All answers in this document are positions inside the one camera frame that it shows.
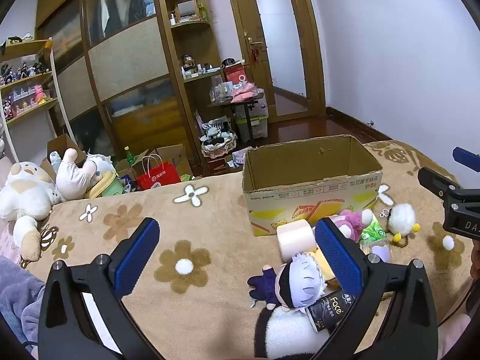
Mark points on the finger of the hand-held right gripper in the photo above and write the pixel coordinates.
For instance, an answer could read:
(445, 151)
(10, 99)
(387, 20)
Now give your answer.
(435, 183)
(467, 158)

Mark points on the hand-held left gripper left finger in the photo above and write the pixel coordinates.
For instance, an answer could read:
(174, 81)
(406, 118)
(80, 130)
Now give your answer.
(137, 257)

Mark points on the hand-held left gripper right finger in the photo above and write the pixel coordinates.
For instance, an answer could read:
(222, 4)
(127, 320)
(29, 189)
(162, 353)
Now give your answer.
(337, 258)

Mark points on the yellow dog plush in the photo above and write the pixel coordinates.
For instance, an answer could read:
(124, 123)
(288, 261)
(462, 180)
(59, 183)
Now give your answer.
(324, 264)

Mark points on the purple pink plush toy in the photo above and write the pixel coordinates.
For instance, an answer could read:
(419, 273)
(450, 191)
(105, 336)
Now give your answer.
(352, 221)

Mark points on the green tissue pack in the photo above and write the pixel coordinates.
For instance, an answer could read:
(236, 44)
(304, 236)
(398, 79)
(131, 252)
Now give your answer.
(375, 233)

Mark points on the pink roll cake plush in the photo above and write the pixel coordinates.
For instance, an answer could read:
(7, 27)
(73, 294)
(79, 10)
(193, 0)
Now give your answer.
(296, 238)

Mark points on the white fluffy chick plush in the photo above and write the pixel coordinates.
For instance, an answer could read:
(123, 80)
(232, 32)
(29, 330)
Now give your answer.
(401, 217)

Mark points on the printed cardboard box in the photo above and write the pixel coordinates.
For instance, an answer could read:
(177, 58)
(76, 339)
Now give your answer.
(300, 199)

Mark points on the pink soft packs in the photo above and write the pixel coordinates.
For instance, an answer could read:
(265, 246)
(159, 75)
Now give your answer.
(245, 93)

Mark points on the white-haired doll plush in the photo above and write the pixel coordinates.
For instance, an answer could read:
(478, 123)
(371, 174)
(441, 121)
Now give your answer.
(300, 281)

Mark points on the black tissue pack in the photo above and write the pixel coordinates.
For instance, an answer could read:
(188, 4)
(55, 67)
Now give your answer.
(330, 307)

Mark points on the green and yellow toy case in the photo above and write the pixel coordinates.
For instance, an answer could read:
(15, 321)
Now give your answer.
(108, 187)

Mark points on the brown floral blanket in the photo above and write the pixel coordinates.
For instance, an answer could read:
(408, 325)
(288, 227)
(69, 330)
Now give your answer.
(210, 240)

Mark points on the red paper bag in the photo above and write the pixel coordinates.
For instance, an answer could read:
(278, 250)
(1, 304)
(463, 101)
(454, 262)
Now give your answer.
(158, 180)

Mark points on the open brown cardboard box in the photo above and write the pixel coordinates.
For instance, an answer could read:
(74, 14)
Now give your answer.
(63, 146)
(174, 157)
(129, 168)

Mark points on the black and white plush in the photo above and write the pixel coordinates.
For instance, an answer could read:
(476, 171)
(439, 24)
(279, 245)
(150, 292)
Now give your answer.
(288, 333)

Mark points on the white fluffy-haired doll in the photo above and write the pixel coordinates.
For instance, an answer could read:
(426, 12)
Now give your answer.
(100, 165)

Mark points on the green bottle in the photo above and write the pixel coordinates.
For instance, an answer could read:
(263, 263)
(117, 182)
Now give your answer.
(129, 156)

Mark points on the white and pink plush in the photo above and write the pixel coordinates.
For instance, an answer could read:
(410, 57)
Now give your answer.
(71, 180)

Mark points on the person's pink clothing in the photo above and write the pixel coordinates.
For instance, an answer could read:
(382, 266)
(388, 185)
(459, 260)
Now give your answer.
(452, 335)

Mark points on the lavender fleece cloth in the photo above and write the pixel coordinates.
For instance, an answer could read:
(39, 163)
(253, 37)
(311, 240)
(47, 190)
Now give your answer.
(18, 296)

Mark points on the large cream cat plush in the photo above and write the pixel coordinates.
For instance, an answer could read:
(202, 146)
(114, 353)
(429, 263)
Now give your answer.
(22, 195)

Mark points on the basket of socks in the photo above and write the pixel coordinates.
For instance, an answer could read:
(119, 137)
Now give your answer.
(217, 142)

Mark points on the clear plastic storage bin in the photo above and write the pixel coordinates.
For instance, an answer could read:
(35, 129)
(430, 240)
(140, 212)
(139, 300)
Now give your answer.
(258, 120)

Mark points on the small dark side table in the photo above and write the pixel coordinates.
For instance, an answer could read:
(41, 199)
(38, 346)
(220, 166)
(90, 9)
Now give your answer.
(245, 116)

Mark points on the wooden door with glass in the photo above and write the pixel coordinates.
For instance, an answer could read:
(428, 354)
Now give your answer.
(311, 45)

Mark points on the clear plastic jar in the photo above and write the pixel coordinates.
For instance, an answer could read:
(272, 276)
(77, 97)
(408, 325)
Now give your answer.
(219, 89)

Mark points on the rows of small figurines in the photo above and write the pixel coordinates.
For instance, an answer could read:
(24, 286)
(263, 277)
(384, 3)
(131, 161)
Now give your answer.
(26, 95)

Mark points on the wooden sliding-door wardrobe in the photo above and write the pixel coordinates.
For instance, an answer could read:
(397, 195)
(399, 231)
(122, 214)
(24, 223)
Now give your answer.
(123, 60)

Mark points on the glass jar with dark lid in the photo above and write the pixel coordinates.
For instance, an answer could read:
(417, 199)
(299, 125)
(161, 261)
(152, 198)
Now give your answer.
(187, 62)

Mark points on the wooden figurine shelf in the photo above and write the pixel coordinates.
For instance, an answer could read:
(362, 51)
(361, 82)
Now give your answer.
(33, 78)

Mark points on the red carton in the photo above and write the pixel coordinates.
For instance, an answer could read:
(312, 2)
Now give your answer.
(236, 74)

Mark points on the red door ornament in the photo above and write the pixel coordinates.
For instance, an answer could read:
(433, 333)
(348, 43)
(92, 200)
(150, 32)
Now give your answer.
(255, 54)

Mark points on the wooden corner shelf unit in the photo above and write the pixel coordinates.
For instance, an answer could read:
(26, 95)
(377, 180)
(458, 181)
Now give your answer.
(195, 41)

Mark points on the wooden photo frame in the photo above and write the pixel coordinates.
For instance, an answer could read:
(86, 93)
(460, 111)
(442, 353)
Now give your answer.
(186, 8)

